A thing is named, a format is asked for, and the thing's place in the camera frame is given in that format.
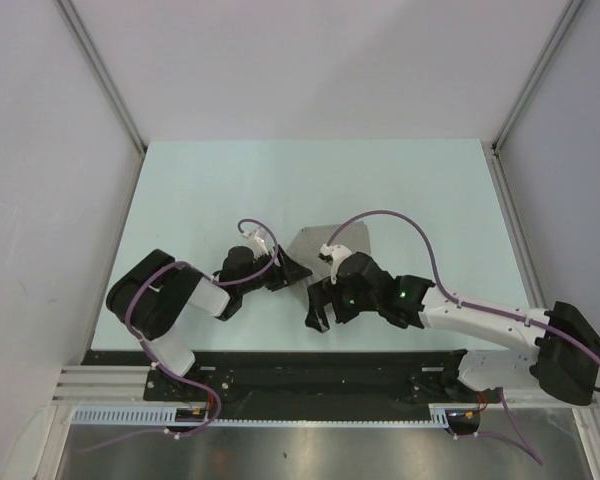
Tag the right aluminium frame post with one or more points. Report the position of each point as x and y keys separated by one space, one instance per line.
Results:
x=548 y=54

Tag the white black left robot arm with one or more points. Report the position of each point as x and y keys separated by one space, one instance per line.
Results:
x=150 y=297

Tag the aluminium frame post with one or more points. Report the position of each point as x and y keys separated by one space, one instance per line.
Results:
x=94 y=60
x=548 y=54

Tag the aluminium rail left front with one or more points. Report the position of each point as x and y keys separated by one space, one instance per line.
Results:
x=101 y=385

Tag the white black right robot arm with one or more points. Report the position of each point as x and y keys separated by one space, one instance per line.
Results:
x=556 y=349

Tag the grey cloth napkin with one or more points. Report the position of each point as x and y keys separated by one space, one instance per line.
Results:
x=305 y=249

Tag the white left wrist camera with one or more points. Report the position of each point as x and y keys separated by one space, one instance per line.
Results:
x=256 y=242

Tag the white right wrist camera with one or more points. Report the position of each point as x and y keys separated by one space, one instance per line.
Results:
x=334 y=256

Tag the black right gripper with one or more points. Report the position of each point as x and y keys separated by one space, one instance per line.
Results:
x=320 y=294

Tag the left aluminium frame post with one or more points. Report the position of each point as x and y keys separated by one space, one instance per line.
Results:
x=94 y=60

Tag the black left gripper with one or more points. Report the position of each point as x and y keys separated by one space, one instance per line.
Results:
x=286 y=273

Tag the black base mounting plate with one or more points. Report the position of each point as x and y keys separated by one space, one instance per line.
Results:
x=373 y=386

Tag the white slotted cable duct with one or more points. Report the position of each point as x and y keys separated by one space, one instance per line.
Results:
x=150 y=416

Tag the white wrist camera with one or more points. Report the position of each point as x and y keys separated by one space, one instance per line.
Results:
x=256 y=242
x=334 y=256

